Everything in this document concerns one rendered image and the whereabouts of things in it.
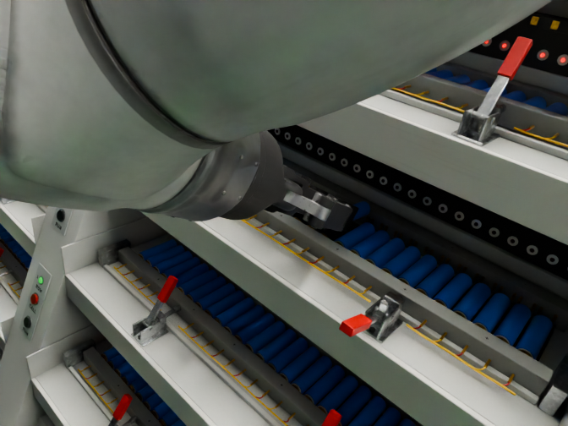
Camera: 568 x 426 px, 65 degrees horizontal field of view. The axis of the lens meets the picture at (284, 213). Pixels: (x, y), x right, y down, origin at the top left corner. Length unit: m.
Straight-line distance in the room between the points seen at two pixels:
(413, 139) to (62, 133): 0.31
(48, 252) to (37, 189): 0.58
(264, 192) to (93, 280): 0.46
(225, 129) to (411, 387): 0.31
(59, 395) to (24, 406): 0.09
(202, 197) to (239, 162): 0.03
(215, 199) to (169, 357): 0.37
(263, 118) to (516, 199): 0.27
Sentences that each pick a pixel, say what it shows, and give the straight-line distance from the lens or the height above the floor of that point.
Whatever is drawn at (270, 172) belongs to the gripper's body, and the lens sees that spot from 0.31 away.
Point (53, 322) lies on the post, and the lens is 0.81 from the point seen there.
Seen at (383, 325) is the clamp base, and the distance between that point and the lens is 0.42.
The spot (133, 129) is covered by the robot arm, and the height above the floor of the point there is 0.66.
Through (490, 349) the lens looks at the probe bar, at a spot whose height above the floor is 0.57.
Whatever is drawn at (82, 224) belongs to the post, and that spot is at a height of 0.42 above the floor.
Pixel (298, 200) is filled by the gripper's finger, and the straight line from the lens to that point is 0.35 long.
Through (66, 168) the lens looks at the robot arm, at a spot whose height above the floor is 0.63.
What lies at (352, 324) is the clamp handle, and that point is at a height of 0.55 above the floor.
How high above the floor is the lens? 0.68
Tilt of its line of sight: 12 degrees down
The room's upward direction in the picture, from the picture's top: 23 degrees clockwise
